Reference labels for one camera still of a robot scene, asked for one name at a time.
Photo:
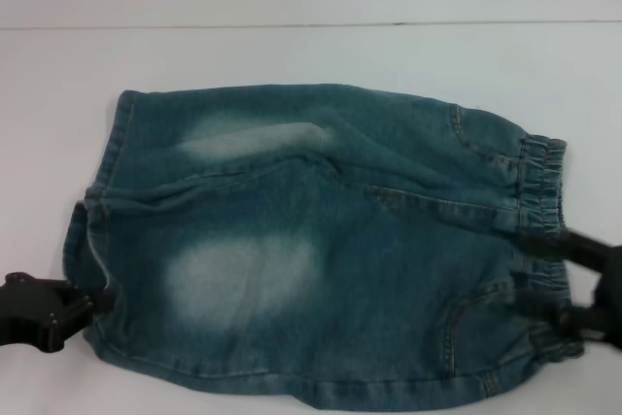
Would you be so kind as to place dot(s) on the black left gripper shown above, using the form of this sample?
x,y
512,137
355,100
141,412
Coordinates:
x,y
24,310

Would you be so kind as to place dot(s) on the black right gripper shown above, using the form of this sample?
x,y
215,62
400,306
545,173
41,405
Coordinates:
x,y
610,288

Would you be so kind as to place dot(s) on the blue denim shorts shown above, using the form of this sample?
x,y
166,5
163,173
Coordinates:
x,y
316,220

